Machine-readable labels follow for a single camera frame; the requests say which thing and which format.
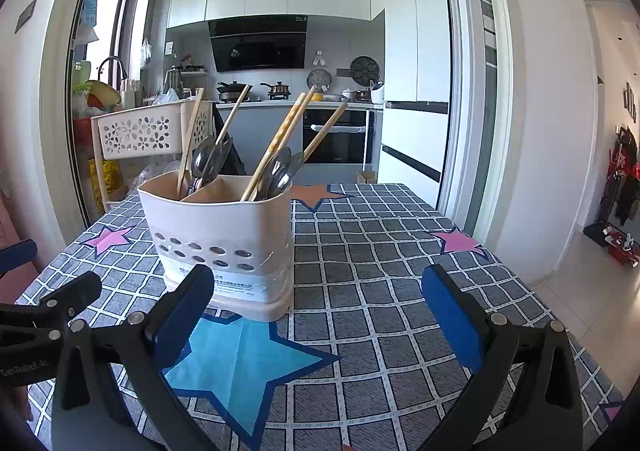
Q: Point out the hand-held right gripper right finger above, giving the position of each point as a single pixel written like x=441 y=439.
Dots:
x=450 y=321

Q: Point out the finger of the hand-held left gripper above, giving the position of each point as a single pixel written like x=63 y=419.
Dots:
x=17 y=256
x=75 y=288

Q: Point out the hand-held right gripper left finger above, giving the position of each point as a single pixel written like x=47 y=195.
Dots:
x=182 y=316

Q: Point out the pink plastic utensil holder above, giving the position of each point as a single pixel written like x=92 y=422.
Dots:
x=225 y=226

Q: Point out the patterned wooden chopstick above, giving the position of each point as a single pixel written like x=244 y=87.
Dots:
x=276 y=141

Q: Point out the grey checked star tablecloth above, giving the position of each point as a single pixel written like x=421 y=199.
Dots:
x=380 y=291

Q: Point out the yellow foil package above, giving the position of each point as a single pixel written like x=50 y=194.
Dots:
x=97 y=176

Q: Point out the clear crumpled plastic bag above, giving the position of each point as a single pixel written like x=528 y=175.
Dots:
x=150 y=171

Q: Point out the red bucket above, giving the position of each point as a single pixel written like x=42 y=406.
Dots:
x=85 y=128

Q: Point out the black chair back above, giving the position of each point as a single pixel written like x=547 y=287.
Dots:
x=239 y=163

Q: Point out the white perforated plastic trolley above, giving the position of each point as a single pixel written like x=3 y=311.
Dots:
x=135 y=133

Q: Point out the small cardboard box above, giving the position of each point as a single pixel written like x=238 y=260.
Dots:
x=367 y=176

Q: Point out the black floor stand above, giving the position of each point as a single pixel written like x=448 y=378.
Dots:
x=597 y=233

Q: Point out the red floor box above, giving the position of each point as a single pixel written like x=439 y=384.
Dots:
x=625 y=248

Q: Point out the grey lower kitchen cabinet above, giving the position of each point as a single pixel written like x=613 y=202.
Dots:
x=255 y=126

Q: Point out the black built-in oven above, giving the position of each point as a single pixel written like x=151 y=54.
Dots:
x=350 y=141

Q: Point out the curved kitchen faucet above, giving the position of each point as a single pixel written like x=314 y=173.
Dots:
x=112 y=68

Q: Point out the white plastic bag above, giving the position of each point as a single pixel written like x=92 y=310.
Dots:
x=167 y=96

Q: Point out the black wok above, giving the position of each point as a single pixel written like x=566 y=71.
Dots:
x=232 y=92

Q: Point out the white kettle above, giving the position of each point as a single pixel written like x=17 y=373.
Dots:
x=377 y=93

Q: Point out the counter spice rack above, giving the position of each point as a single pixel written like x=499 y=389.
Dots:
x=192 y=76

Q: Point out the hanging clear plastic bag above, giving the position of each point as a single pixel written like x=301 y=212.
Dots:
x=146 y=51

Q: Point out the dark lidded pot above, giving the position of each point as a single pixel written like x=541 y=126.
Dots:
x=362 y=95

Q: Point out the steel cooking pot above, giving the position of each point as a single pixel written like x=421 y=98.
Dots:
x=277 y=90

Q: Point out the small steel pot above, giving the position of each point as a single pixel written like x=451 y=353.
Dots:
x=348 y=93

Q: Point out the blue hanging cloth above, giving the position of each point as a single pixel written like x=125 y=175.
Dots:
x=90 y=6

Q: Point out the white refrigerator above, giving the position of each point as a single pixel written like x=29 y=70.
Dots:
x=415 y=56

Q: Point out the black range hood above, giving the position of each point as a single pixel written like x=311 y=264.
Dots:
x=260 y=48

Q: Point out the grey wall switch panel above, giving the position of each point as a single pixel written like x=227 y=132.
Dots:
x=25 y=15

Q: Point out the dark round wall pan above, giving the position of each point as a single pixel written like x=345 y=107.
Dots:
x=364 y=68

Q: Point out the round wall steamer rack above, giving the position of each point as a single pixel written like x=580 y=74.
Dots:
x=319 y=78

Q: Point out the dark wall letter decor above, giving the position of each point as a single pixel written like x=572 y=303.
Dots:
x=630 y=101

